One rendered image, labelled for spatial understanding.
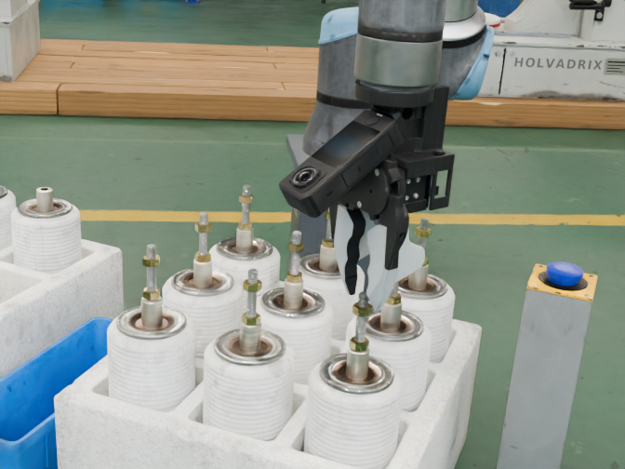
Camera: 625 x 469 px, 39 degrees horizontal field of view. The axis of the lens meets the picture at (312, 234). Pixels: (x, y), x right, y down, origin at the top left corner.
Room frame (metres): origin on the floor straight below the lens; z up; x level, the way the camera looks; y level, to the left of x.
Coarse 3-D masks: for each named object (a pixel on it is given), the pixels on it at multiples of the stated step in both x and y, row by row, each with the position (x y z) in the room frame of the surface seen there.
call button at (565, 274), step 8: (552, 264) 0.91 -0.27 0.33; (560, 264) 0.91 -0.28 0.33; (568, 264) 0.91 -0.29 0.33; (552, 272) 0.89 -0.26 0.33; (560, 272) 0.89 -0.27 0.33; (568, 272) 0.89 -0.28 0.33; (576, 272) 0.89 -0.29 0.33; (552, 280) 0.89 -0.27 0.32; (560, 280) 0.88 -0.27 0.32; (568, 280) 0.88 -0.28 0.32; (576, 280) 0.88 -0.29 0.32
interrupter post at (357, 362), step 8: (352, 352) 0.77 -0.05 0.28; (360, 352) 0.77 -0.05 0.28; (368, 352) 0.77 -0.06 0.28; (352, 360) 0.77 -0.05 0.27; (360, 360) 0.77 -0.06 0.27; (368, 360) 0.77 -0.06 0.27; (352, 368) 0.77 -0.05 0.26; (360, 368) 0.77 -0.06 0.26; (352, 376) 0.77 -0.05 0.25; (360, 376) 0.77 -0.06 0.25
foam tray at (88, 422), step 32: (448, 352) 0.96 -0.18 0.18; (96, 384) 0.84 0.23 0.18; (448, 384) 0.89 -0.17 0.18; (64, 416) 0.81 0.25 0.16; (96, 416) 0.79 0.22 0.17; (128, 416) 0.78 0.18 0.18; (160, 416) 0.79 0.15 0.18; (192, 416) 0.80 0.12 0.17; (416, 416) 0.82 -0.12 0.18; (448, 416) 0.87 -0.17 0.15; (64, 448) 0.81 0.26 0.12; (96, 448) 0.79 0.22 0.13; (128, 448) 0.78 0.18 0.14; (160, 448) 0.77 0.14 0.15; (192, 448) 0.75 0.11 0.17; (224, 448) 0.74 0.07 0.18; (256, 448) 0.74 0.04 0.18; (288, 448) 0.75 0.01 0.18; (416, 448) 0.76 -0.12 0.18; (448, 448) 0.91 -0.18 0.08
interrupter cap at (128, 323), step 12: (132, 312) 0.88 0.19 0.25; (168, 312) 0.88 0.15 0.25; (180, 312) 0.88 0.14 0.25; (120, 324) 0.84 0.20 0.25; (132, 324) 0.85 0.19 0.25; (168, 324) 0.85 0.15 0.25; (180, 324) 0.85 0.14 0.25; (132, 336) 0.82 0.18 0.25; (144, 336) 0.82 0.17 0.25; (156, 336) 0.82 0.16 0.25; (168, 336) 0.83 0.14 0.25
